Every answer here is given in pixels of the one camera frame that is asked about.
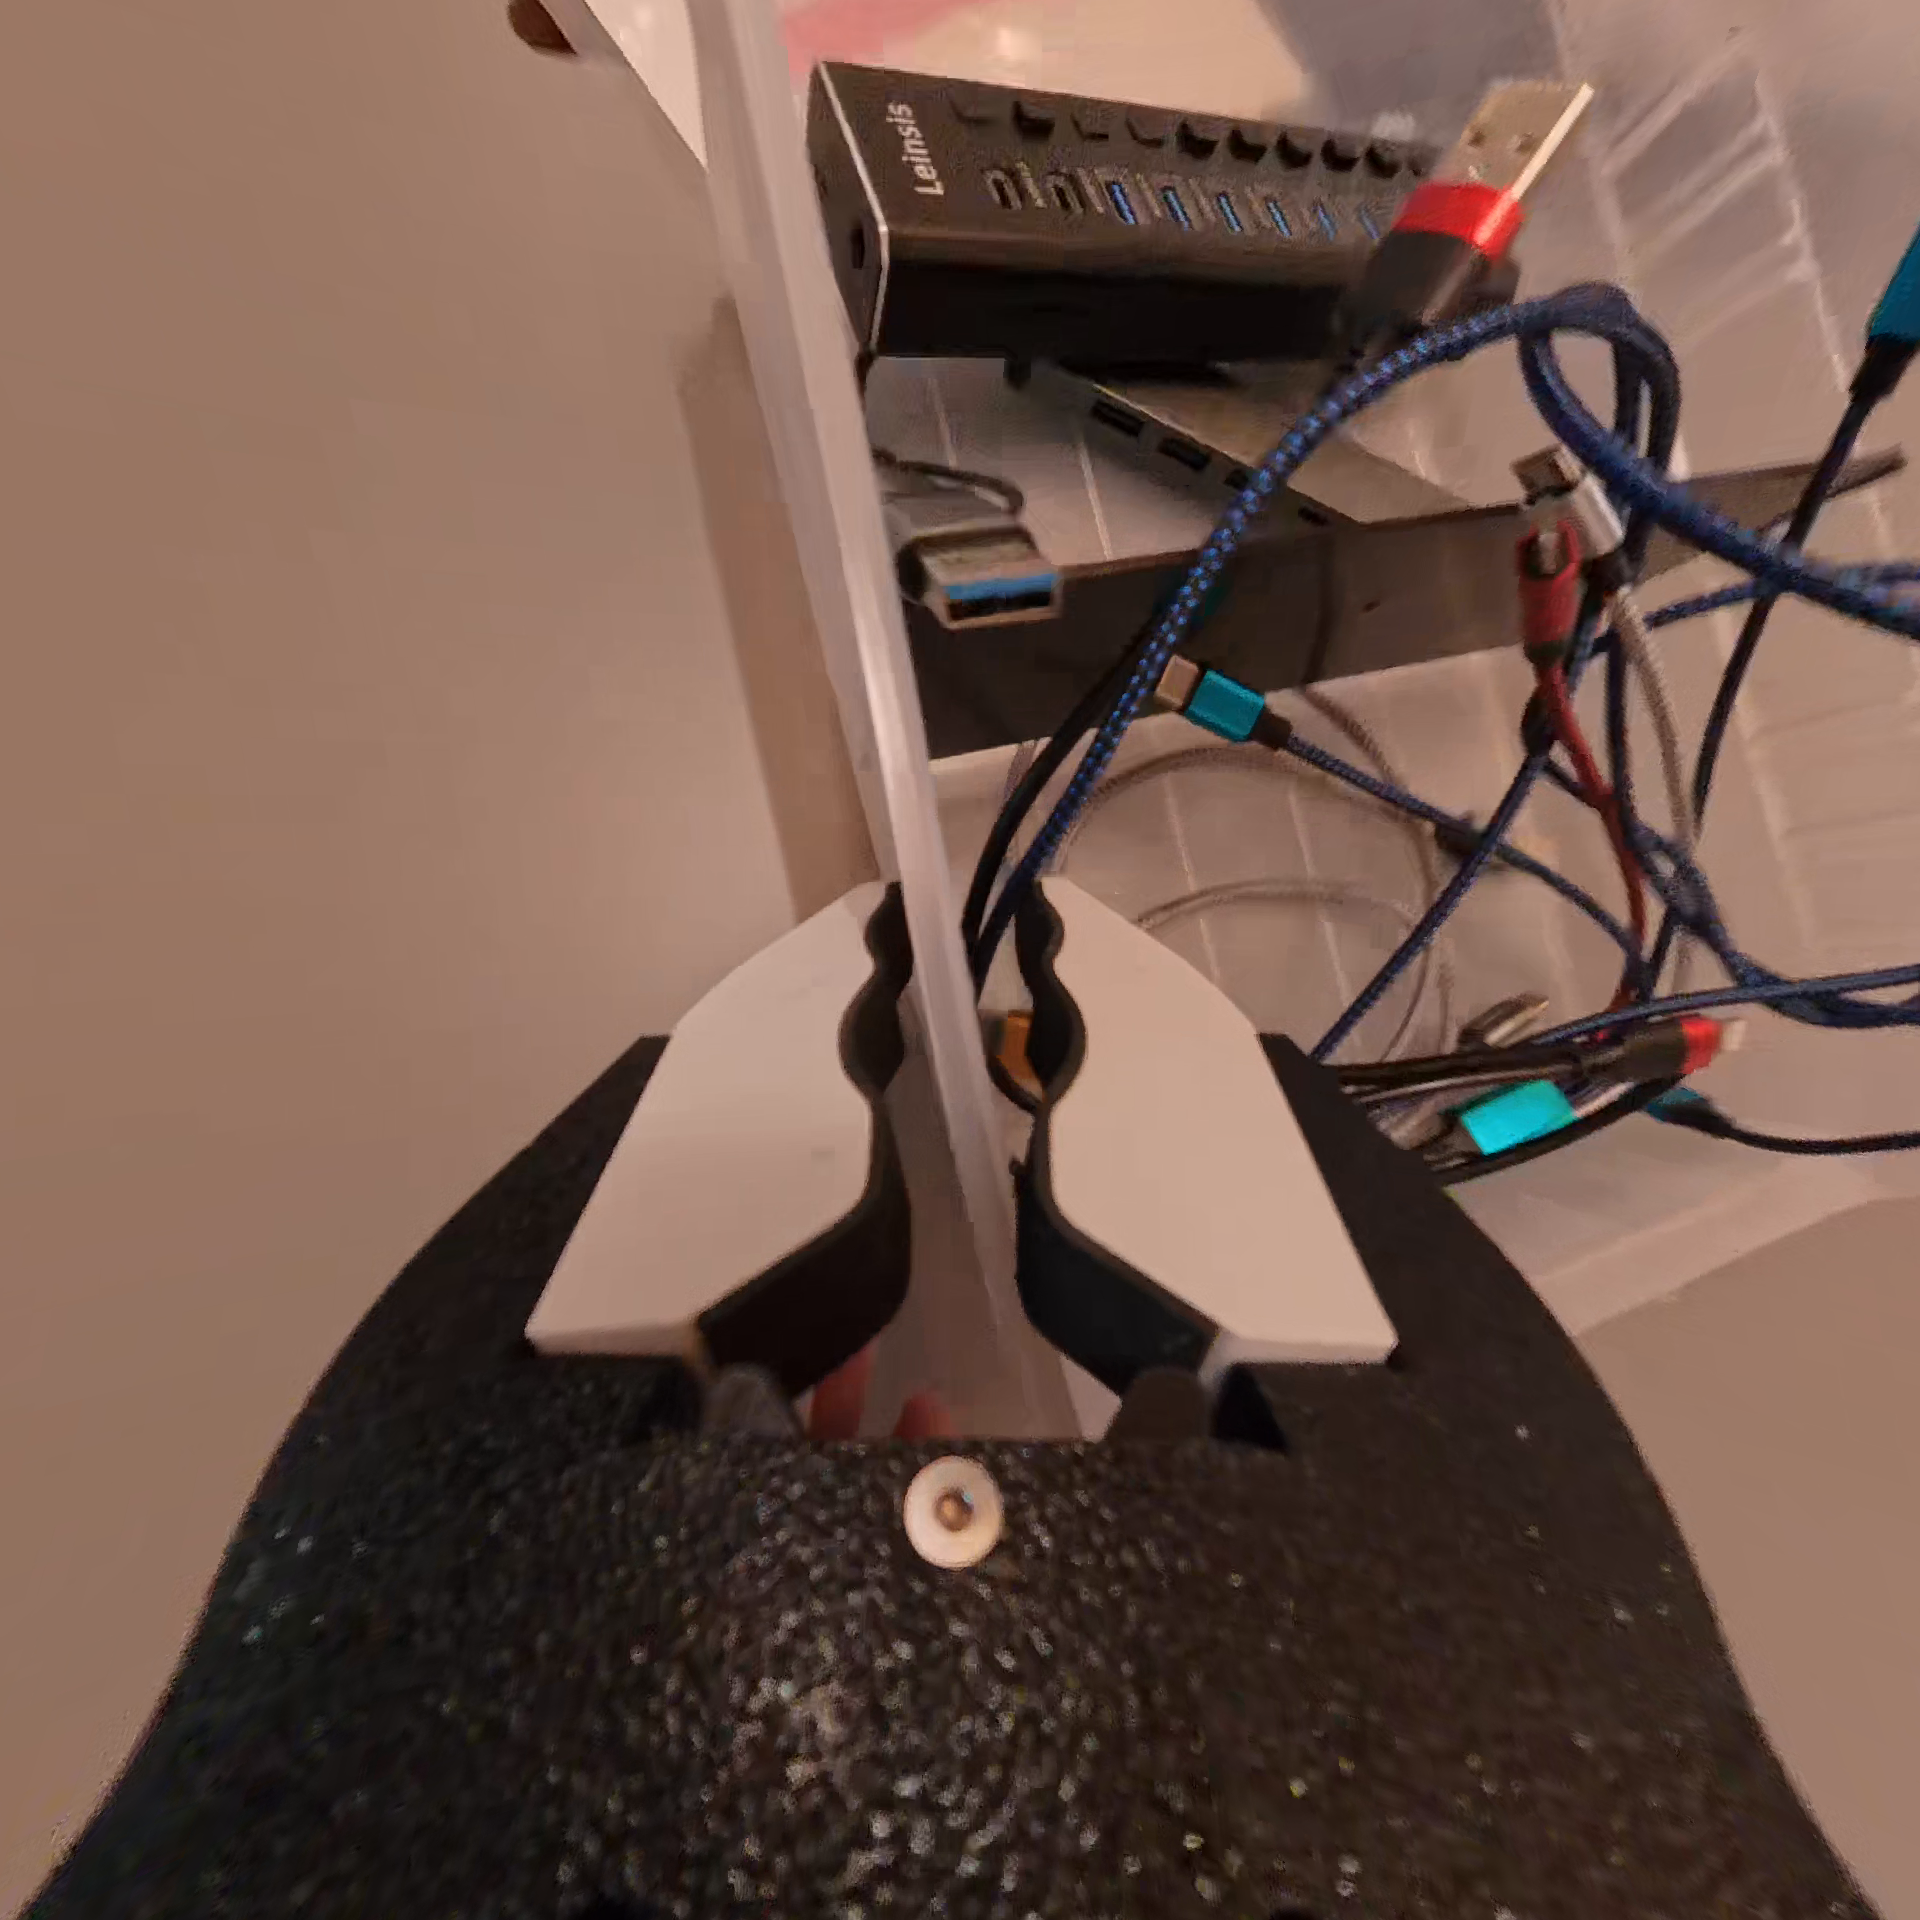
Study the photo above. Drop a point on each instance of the person's right hand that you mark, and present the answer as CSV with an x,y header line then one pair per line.
x,y
847,1404

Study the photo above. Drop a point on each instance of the grey slim usb hub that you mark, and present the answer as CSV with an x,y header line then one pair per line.
x,y
1199,433

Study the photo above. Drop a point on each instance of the dark grey metal slab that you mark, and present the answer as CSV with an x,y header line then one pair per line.
x,y
1350,600

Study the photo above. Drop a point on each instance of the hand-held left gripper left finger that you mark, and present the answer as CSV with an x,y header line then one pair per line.
x,y
719,1167

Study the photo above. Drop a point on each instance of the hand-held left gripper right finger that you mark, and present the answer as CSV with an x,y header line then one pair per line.
x,y
1199,1185

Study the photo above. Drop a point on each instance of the clear plastic bin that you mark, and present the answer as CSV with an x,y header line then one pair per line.
x,y
1728,224

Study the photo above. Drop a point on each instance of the black usb hub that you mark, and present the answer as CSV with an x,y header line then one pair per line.
x,y
1052,285

